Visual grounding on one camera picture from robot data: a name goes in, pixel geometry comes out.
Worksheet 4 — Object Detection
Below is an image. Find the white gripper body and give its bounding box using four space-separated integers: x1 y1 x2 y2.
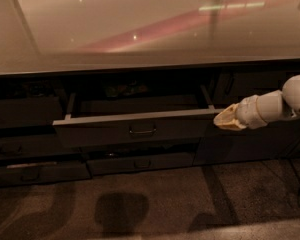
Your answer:
235 90 298 129

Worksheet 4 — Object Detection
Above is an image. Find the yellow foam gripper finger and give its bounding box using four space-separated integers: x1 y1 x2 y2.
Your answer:
213 104 246 131

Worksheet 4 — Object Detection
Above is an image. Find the dark drawer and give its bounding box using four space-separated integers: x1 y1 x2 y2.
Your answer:
0 97 62 129
86 152 195 175
0 134 77 160
53 86 219 148
0 161 90 187
80 138 200 153

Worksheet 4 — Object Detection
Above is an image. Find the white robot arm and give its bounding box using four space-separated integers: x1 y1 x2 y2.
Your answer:
213 75 300 131

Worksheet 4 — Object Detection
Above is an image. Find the green snack bag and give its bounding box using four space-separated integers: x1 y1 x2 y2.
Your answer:
103 81 149 98

